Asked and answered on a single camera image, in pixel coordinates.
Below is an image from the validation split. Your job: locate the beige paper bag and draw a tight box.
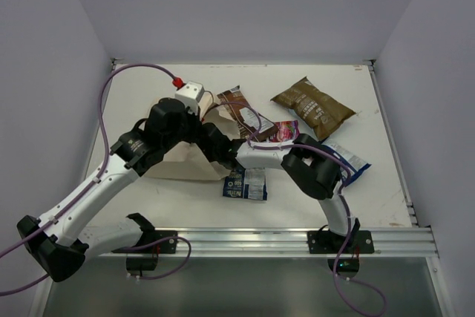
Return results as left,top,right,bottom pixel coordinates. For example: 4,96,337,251
144,93,240,181

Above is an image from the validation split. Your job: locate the purple pink candy bag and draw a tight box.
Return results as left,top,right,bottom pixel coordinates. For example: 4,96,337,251
266,120,300,143

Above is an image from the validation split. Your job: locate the light blue snack bag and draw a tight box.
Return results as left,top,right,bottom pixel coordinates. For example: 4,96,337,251
271,76,356,142

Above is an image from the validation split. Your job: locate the dark blue snack packet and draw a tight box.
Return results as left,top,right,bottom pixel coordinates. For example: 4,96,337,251
323,139,371,185

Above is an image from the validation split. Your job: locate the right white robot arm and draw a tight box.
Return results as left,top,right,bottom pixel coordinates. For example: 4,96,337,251
197,123,360,252

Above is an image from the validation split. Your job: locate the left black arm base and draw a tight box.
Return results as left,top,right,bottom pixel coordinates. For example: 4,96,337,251
112,230,177,277

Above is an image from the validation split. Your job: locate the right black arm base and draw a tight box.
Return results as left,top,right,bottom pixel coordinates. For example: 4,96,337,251
307,226,375,278

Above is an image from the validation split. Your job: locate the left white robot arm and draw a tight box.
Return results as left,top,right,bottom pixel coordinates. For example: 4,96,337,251
17,98,201,282

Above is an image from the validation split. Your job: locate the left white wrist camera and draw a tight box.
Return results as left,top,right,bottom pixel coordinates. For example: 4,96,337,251
174,81,204,115

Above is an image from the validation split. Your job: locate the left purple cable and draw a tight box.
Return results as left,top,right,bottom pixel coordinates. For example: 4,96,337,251
0,63,192,294

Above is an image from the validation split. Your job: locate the aluminium mounting rail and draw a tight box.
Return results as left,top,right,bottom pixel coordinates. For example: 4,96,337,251
47,226,439,258

